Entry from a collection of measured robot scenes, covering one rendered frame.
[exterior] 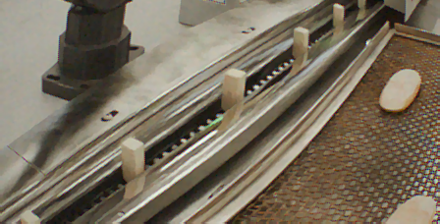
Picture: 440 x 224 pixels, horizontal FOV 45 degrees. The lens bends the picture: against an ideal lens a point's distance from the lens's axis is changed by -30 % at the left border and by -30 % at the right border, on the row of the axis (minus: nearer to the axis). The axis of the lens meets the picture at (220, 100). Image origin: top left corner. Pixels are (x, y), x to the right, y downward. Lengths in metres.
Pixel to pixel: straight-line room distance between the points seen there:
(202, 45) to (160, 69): 0.06
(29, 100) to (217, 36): 0.21
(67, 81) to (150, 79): 0.10
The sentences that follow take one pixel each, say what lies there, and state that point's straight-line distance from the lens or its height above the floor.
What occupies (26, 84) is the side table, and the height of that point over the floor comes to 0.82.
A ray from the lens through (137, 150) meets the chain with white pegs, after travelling 0.46.
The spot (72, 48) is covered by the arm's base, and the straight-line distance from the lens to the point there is 0.62.
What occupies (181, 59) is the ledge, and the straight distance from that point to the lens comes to 0.60.
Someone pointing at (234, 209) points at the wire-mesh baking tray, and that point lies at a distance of 0.37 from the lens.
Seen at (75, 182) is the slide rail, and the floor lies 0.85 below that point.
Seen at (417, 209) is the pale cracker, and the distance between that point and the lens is 0.33.
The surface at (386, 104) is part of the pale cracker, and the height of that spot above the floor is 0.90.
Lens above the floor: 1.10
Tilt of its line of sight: 27 degrees down
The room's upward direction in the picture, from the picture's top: 6 degrees clockwise
